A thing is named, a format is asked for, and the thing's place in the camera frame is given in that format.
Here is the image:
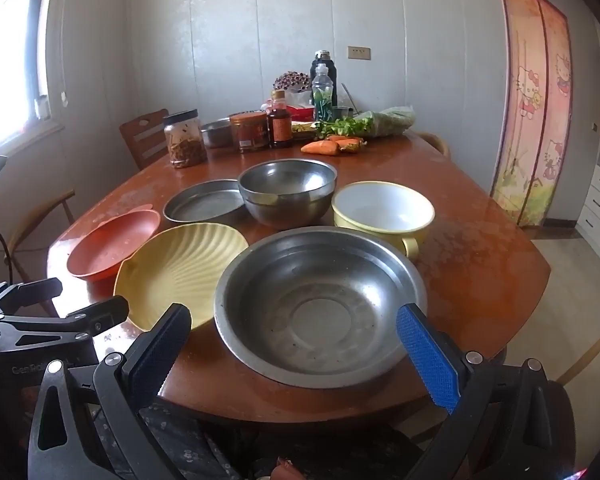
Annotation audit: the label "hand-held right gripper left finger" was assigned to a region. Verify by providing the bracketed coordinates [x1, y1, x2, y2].
[27, 303, 193, 480]

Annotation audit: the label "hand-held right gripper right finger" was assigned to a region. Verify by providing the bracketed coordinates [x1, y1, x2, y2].
[396, 303, 577, 480]

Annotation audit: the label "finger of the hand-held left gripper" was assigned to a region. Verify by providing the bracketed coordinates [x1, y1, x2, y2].
[0, 277, 63, 312]
[10, 296, 131, 356]

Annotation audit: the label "orange plastic plate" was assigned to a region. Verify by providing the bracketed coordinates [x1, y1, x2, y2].
[66, 209, 162, 280]

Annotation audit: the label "yellow shell-shaped plate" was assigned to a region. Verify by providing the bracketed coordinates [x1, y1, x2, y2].
[113, 224, 251, 332]

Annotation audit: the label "large steel basin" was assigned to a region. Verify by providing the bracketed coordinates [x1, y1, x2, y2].
[215, 227, 428, 389]

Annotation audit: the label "yellow bowl with handle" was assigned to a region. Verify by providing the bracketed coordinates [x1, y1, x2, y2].
[331, 181, 436, 262]

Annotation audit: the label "steel plate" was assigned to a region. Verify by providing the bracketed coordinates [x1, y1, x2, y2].
[163, 179, 247, 224]

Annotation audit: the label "bentwood chair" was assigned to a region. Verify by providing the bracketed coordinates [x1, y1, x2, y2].
[555, 300, 600, 387]
[410, 131, 451, 157]
[4, 189, 76, 281]

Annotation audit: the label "dark patterned clothing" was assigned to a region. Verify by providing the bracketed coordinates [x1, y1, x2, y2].
[92, 400, 286, 480]

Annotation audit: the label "wooden chair slatted back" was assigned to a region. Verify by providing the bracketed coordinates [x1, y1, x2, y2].
[119, 108, 171, 170]

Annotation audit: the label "clear jar black lid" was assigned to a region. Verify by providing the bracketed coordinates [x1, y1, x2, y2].
[163, 109, 209, 169]

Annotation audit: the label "small steel bowl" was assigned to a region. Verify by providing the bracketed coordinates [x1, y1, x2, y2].
[200, 118, 234, 149]

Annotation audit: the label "window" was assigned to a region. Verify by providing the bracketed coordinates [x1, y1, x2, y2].
[0, 0, 64, 154]

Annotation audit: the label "bag of green vegetables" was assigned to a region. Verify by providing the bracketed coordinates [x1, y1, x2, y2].
[315, 106, 417, 141]

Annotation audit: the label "jar with orange lid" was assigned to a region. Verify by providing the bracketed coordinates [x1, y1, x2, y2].
[229, 111, 270, 154]

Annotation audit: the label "dark sauce bottle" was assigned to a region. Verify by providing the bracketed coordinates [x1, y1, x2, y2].
[267, 90, 295, 149]

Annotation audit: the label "pink cartoon door curtain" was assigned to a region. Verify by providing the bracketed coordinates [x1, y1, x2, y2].
[490, 0, 574, 227]

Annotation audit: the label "red box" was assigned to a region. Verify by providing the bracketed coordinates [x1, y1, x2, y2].
[285, 104, 316, 123]

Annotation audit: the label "clear bottle green contents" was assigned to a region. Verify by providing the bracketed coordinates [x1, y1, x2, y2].
[312, 64, 337, 122]

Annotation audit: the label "white plastic bag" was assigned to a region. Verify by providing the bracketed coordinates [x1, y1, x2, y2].
[284, 87, 315, 108]

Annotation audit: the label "black thermos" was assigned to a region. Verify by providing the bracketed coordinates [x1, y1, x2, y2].
[310, 50, 339, 107]

